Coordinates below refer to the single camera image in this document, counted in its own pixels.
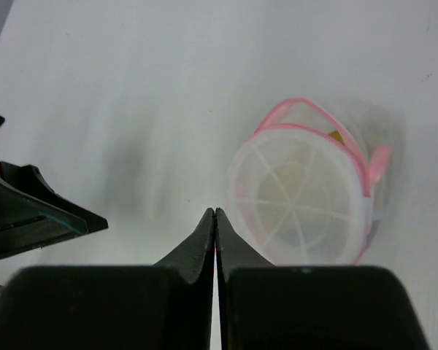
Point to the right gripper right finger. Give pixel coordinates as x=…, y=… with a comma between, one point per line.
x=263, y=306

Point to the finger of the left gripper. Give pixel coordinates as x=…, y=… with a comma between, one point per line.
x=26, y=196
x=29, y=226

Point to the white pink mesh laundry bag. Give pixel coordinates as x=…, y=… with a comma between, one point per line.
x=298, y=196

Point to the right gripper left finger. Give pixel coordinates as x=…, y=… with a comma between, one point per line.
x=167, y=305

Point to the yellow bra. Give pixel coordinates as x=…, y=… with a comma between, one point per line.
x=336, y=136

